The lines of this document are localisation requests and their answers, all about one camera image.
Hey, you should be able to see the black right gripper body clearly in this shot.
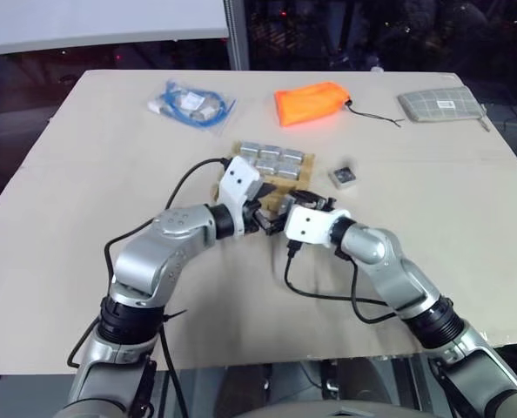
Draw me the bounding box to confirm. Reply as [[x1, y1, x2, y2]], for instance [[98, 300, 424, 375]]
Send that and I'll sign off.
[[299, 192, 339, 213]]

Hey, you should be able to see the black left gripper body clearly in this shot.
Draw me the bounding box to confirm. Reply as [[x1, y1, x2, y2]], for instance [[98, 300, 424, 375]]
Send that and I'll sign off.
[[242, 198, 272, 236]]

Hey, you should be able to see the cardboard divider tray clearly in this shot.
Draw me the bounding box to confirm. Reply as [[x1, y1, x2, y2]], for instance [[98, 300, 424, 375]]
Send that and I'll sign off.
[[209, 138, 319, 221]]

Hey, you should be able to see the grey plaid zipper pouch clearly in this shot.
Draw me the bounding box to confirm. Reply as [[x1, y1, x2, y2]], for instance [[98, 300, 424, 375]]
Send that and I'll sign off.
[[397, 85, 491, 132]]

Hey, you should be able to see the white board panel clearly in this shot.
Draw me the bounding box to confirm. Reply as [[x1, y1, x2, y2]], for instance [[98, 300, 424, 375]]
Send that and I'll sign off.
[[0, 0, 227, 58]]

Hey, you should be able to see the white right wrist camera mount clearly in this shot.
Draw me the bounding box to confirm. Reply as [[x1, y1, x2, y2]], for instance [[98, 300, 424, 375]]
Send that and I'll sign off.
[[283, 206, 353, 250]]

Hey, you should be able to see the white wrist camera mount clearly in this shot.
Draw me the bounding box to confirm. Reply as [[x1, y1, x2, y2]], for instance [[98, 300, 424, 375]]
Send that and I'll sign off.
[[283, 206, 353, 250], [218, 156, 264, 237]]

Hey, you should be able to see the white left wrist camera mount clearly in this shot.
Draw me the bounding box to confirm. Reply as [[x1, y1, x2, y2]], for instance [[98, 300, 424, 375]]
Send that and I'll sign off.
[[218, 156, 264, 237]]

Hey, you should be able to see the small camera with dark face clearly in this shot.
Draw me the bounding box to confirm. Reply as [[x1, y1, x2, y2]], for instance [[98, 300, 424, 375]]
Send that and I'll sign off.
[[328, 165, 359, 190]]

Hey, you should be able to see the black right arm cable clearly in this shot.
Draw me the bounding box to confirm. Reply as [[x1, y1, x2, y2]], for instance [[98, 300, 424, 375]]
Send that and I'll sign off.
[[283, 239, 399, 326]]

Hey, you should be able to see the orange drawstring pouch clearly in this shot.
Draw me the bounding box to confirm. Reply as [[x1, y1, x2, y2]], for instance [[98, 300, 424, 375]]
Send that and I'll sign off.
[[273, 81, 353, 129]]

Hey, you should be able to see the black pouch drawstring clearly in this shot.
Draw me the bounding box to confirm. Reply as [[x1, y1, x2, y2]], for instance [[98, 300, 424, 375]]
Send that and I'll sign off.
[[344, 99, 406, 129]]

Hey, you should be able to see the plastic bag with blue cable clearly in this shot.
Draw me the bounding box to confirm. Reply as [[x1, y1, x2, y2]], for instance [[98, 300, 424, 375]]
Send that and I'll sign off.
[[146, 78, 238, 132]]

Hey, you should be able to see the grey metal post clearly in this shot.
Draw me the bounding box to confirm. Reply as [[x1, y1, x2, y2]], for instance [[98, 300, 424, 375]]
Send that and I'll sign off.
[[223, 0, 252, 71]]

